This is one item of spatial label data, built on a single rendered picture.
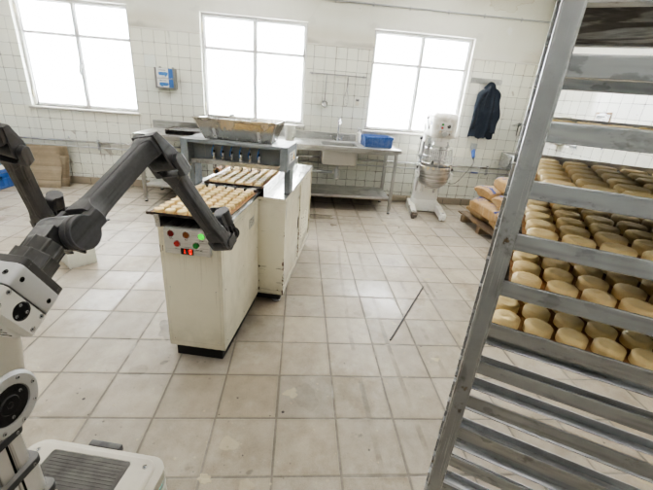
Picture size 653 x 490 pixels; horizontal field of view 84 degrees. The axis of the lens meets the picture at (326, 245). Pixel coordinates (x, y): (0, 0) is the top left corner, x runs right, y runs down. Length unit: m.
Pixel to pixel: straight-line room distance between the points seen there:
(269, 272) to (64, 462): 1.60
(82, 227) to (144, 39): 5.12
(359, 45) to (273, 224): 3.59
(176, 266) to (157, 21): 4.27
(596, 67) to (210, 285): 1.84
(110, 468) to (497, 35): 6.05
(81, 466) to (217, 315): 0.89
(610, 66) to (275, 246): 2.26
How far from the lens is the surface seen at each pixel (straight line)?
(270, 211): 2.55
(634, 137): 0.68
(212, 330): 2.24
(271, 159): 2.55
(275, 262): 2.68
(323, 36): 5.60
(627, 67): 0.67
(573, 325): 0.87
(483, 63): 6.12
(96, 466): 1.70
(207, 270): 2.04
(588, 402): 0.85
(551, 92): 0.63
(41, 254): 0.89
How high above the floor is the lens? 1.53
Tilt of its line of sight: 23 degrees down
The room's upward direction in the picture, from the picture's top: 5 degrees clockwise
